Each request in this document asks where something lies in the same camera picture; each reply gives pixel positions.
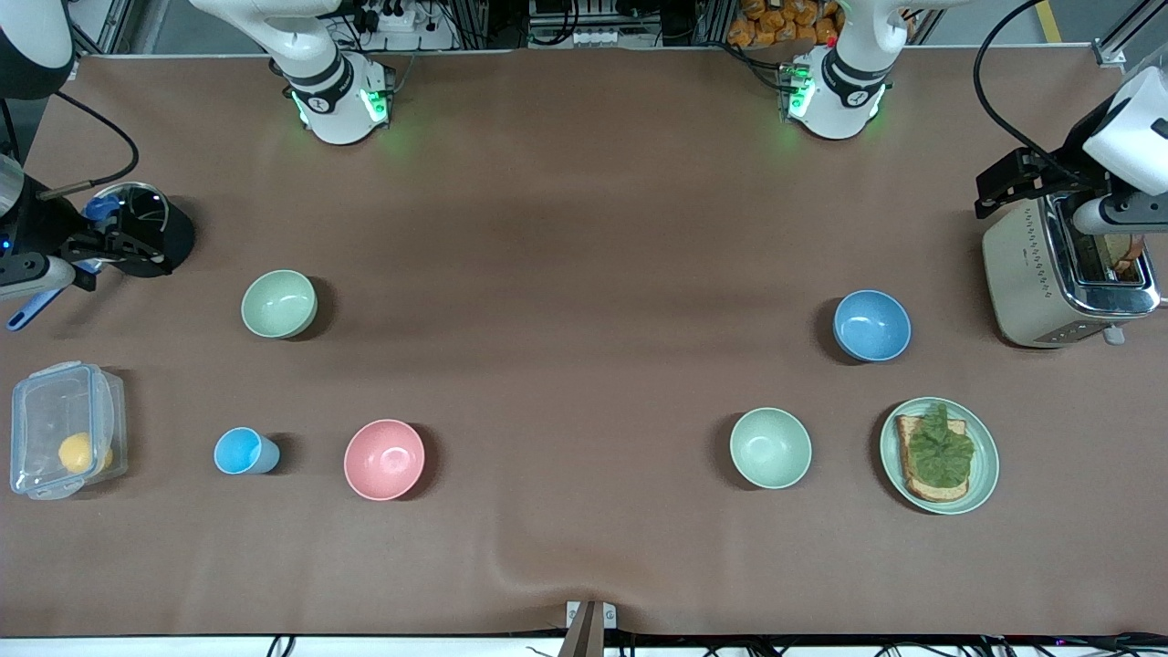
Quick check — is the light green bowl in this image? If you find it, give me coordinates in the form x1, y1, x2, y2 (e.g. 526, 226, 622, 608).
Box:
729, 407, 813, 490
241, 269, 318, 340

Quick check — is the blue bowl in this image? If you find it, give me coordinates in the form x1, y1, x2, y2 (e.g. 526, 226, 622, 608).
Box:
833, 289, 912, 363

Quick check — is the pink bowl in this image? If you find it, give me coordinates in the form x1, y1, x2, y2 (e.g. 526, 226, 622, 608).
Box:
343, 419, 426, 502

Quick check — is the black round utensil holder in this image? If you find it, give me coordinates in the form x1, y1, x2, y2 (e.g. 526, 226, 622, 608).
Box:
89, 182, 197, 279

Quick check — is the cream and chrome toaster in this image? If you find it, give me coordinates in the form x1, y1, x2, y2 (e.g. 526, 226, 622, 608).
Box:
983, 192, 1162, 349

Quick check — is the blue spatula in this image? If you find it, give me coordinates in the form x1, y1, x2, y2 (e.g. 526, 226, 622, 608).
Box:
7, 195, 121, 331

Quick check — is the brown bread slice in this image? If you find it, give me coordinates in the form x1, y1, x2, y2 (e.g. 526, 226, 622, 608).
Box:
1100, 233, 1146, 275

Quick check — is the clear plastic lidded container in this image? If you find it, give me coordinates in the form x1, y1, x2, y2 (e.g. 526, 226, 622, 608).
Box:
9, 361, 129, 501

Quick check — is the yellow fruit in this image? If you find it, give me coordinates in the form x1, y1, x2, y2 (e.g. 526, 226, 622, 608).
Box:
57, 432, 115, 475

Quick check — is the blue cup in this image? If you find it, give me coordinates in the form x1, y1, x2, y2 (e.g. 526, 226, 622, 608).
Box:
214, 427, 281, 476

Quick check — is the green lettuce leaf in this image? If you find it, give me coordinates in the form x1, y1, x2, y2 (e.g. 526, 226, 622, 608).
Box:
907, 402, 975, 489

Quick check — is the light green plate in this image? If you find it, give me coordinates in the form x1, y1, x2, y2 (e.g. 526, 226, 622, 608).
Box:
880, 397, 1000, 516

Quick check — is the bag of orange buns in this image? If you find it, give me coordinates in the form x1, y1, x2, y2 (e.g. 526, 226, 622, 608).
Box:
727, 0, 842, 49

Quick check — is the toasted bread slice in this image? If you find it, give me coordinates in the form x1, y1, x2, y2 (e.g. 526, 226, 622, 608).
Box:
894, 415, 970, 503

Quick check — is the white power strip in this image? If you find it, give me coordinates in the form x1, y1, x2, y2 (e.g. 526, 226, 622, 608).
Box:
351, 0, 422, 34

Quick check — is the brown table cloth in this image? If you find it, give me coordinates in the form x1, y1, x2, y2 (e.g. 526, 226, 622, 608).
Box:
0, 46, 1168, 640

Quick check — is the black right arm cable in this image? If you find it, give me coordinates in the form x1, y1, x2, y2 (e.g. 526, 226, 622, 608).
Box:
36, 89, 141, 198

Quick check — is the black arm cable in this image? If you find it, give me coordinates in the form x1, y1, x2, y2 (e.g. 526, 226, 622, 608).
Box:
972, 0, 1096, 188
36, 89, 141, 198

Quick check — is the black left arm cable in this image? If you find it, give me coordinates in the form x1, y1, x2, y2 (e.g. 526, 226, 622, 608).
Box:
972, 0, 1096, 188

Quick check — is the aluminium frame profile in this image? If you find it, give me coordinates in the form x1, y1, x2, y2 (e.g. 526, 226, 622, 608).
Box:
1090, 0, 1168, 69

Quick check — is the metal table bracket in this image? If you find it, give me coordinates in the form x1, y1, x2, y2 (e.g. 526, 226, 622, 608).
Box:
566, 600, 618, 657

